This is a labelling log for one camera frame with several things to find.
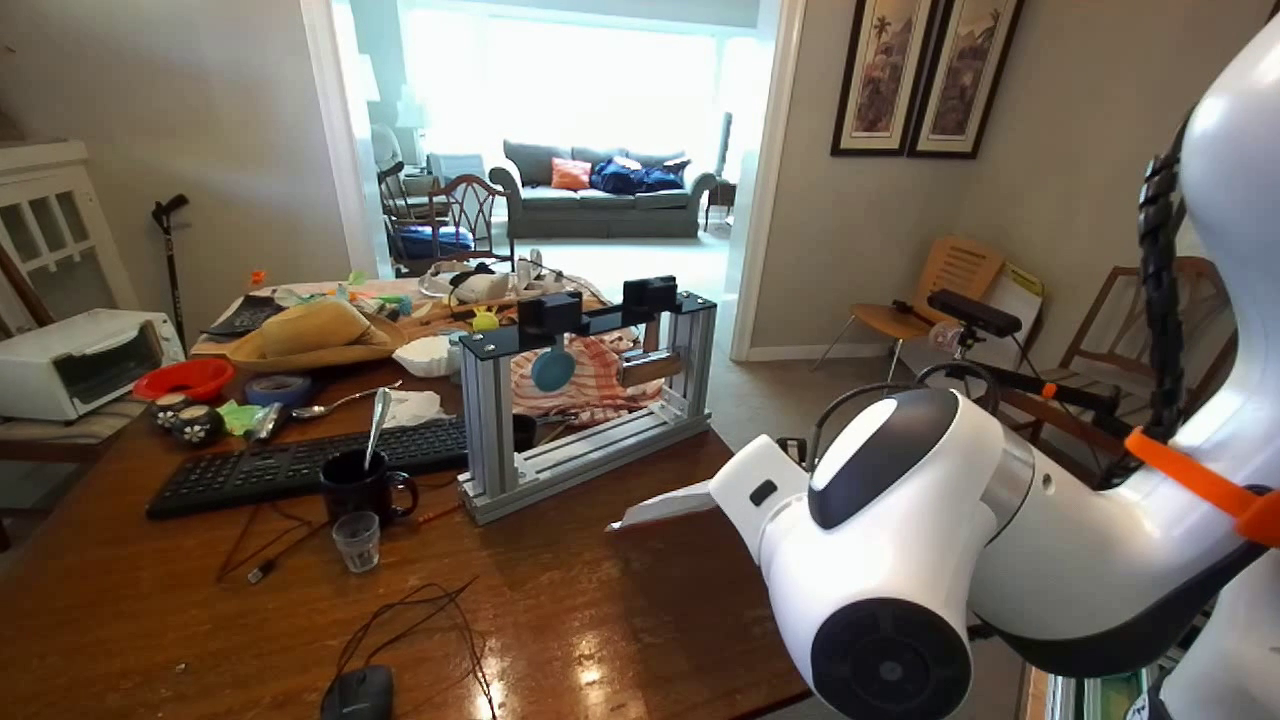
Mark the yellow green ball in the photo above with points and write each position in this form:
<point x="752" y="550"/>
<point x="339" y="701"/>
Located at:
<point x="486" y="322"/>

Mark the light wooden folding chair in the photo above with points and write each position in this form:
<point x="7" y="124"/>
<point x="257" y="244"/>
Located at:
<point x="961" y="265"/>

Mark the wooden crate with metal rails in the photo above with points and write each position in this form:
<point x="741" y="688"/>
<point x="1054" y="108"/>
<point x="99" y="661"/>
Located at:
<point x="1094" y="693"/>

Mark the black computer mouse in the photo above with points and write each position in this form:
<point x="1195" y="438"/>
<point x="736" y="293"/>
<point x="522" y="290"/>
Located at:
<point x="359" y="699"/>

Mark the orange cushion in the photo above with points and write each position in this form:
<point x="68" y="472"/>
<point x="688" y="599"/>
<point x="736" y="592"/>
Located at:
<point x="570" y="173"/>

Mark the wide black camera box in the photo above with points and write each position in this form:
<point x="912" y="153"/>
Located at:
<point x="648" y="296"/>

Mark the white board with yellow edge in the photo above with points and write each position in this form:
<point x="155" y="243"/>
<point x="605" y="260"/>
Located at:
<point x="1023" y="303"/>

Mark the small black camera box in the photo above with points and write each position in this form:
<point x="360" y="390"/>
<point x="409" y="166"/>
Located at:
<point x="550" y="317"/>

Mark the white napkin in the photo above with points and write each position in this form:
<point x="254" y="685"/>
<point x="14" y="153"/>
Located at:
<point x="415" y="407"/>

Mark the orange striped cloth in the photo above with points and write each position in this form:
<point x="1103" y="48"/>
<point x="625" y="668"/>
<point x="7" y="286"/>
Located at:
<point x="592" y="381"/>

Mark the small clear glass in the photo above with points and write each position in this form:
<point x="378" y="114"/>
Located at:
<point x="359" y="545"/>

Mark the black padded bar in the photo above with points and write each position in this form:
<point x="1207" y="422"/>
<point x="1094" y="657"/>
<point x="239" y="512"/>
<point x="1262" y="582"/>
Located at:
<point x="974" y="312"/>

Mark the teal round disc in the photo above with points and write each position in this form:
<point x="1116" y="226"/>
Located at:
<point x="555" y="371"/>

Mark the black round container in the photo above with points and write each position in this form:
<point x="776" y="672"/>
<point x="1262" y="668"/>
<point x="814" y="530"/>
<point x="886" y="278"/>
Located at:
<point x="187" y="425"/>

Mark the white bowl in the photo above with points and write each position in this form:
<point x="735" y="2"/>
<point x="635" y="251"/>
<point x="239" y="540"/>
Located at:
<point x="425" y="355"/>

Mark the black framed picture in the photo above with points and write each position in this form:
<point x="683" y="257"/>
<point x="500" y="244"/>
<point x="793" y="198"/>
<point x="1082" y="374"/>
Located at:
<point x="881" y="73"/>
<point x="965" y="73"/>

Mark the dark wooden dining chair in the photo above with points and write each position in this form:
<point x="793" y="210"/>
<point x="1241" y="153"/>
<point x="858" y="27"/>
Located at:
<point x="468" y="202"/>

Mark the silver spoon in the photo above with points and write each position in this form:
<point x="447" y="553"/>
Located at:
<point x="378" y="425"/>

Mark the black flat tray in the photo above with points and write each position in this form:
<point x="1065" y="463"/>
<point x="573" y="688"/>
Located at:
<point x="247" y="317"/>

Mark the black walking cane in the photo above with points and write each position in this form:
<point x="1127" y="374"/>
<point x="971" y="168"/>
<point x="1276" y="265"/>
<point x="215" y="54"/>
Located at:
<point x="168" y="207"/>

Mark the grey aluminium frame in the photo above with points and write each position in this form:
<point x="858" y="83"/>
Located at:
<point x="480" y="425"/>

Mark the mustard yellow cloth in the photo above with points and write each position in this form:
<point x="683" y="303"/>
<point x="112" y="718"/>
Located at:
<point x="315" y="330"/>

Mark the black computer keyboard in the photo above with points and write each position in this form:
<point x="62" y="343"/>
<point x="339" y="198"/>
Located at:
<point x="254" y="471"/>

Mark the blue seat cushion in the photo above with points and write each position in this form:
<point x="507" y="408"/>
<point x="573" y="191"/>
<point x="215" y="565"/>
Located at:
<point x="435" y="243"/>

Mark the green crumpled item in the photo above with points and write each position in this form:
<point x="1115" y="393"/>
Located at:
<point x="241" y="419"/>

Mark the blue tape roll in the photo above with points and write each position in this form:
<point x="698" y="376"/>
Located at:
<point x="279" y="390"/>

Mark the dark grey sofa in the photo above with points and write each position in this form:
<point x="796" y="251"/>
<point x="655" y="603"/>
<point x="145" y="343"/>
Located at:
<point x="602" y="214"/>

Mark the black pole with orange tape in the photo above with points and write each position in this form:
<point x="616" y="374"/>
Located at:
<point x="1065" y="390"/>

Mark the black mug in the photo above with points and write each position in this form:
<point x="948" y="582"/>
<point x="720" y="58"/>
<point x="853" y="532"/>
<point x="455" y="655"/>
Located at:
<point x="359" y="490"/>

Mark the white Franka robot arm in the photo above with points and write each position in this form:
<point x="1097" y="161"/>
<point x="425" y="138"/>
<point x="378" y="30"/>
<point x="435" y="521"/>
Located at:
<point x="1065" y="532"/>

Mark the red bowl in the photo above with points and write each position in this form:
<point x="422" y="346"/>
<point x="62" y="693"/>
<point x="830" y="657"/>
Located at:
<point x="187" y="376"/>

